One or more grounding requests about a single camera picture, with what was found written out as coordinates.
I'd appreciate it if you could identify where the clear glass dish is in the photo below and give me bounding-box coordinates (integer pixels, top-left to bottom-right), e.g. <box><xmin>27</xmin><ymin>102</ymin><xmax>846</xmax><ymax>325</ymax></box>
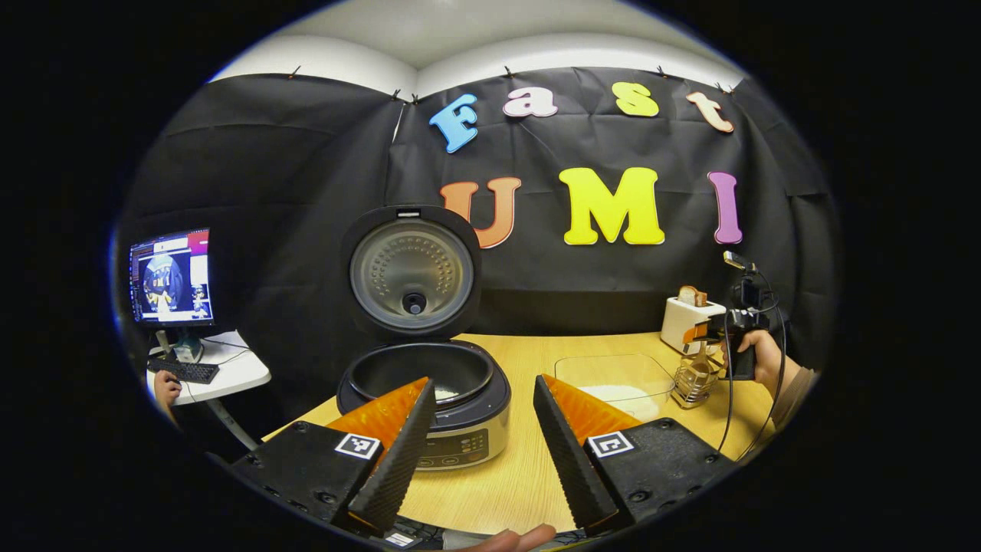
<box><xmin>553</xmin><ymin>353</ymin><xmax>677</xmax><ymax>422</ymax></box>

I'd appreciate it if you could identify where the computer monitor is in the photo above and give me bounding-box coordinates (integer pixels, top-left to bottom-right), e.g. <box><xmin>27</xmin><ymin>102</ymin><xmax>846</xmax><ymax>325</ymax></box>
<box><xmin>129</xmin><ymin>228</ymin><xmax>215</xmax><ymax>346</ymax></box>

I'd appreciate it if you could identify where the clear chopstick holder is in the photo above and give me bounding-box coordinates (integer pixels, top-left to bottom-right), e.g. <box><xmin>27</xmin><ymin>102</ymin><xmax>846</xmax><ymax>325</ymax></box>
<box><xmin>672</xmin><ymin>359</ymin><xmax>725</xmax><ymax>409</ymax></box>

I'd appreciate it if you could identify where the white toaster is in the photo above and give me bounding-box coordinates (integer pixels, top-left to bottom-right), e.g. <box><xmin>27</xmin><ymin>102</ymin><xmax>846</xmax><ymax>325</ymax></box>
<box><xmin>661</xmin><ymin>295</ymin><xmax>727</xmax><ymax>355</ymax></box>

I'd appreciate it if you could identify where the silver black rice cooker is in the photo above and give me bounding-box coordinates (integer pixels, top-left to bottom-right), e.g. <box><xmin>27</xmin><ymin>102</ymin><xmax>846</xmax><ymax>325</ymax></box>
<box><xmin>335</xmin><ymin>205</ymin><xmax>512</xmax><ymax>470</ymax></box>

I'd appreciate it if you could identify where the wooden spoon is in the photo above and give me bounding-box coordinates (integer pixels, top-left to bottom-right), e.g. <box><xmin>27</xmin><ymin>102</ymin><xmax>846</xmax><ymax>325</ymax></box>
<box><xmin>690</xmin><ymin>341</ymin><xmax>717</xmax><ymax>384</ymax></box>

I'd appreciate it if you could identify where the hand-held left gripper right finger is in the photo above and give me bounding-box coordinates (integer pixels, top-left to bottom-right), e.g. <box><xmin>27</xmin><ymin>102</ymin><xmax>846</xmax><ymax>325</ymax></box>
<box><xmin>533</xmin><ymin>373</ymin><xmax>740</xmax><ymax>537</ymax></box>

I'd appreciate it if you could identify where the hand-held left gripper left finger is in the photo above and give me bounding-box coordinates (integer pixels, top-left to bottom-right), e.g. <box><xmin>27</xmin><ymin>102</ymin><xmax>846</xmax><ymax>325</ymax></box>
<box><xmin>230</xmin><ymin>376</ymin><xmax>437</xmax><ymax>537</ymax></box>

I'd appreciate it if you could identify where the white side table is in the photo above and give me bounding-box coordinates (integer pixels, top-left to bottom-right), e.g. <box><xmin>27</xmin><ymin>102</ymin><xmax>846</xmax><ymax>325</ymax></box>
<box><xmin>146</xmin><ymin>331</ymin><xmax>271</xmax><ymax>453</ymax></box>

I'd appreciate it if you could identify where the black keyboard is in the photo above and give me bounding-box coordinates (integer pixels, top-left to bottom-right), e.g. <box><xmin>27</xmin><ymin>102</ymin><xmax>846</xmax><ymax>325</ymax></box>
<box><xmin>147</xmin><ymin>357</ymin><xmax>220</xmax><ymax>385</ymax></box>

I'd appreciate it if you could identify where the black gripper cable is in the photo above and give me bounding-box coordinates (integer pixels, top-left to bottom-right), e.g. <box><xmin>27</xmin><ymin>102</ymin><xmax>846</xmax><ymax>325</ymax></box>
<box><xmin>716</xmin><ymin>272</ymin><xmax>789</xmax><ymax>462</ymax></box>

